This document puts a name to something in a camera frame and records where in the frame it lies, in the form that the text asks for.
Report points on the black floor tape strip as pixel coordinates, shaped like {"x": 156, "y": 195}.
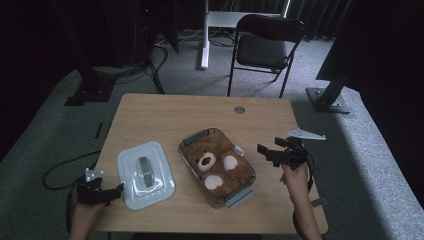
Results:
{"x": 98, "y": 130}

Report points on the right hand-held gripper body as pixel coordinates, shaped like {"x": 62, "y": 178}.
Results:
{"x": 293, "y": 156}

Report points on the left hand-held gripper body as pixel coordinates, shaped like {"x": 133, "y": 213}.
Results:
{"x": 91, "y": 195}

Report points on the brown teddy bear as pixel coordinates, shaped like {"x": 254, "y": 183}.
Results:
{"x": 220, "y": 173}

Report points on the person's left hand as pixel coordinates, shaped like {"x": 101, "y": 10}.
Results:
{"x": 85, "y": 216}

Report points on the clear plastic storage box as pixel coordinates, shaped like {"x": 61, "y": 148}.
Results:
{"x": 238, "y": 197}

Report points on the black metal stand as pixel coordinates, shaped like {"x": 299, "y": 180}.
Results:
{"x": 328, "y": 100}
{"x": 90, "y": 90}

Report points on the pale blue box lid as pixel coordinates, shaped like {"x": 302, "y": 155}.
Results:
{"x": 133, "y": 186}

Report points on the grey tape strip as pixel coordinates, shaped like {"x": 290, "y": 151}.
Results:
{"x": 319, "y": 202}

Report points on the black folding chair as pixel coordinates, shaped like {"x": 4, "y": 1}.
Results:
{"x": 261, "y": 50}

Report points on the person's right hand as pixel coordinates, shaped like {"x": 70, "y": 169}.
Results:
{"x": 298, "y": 183}

